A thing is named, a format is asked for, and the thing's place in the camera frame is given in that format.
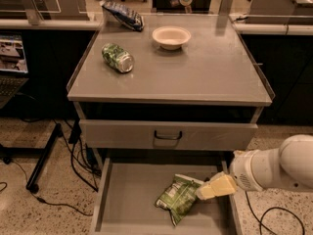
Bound white paper bowl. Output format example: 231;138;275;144
152;26;191;51

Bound green jalapeno chip bag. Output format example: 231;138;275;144
155;174;203;226

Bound open grey middle drawer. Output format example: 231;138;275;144
90;157;240;235

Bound black drawer handle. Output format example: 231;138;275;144
154;130;183;140

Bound blue chip bag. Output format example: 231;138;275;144
100;0;144;32

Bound black stand leg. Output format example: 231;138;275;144
26;123;62;194

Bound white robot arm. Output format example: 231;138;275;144
196;134;313;200

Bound black cables on left floor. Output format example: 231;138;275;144
0;117;102;217

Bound grey cabinet counter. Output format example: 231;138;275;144
67;14;272;107

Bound laptop computer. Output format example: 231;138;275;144
0;31;29;109

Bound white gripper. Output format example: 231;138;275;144
196;150;263;200

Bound grey top drawer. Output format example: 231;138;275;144
79;119;257;151

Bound black cable on right floor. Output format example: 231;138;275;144
244;190;306;235

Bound green soda can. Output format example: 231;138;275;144
102;43;135;73

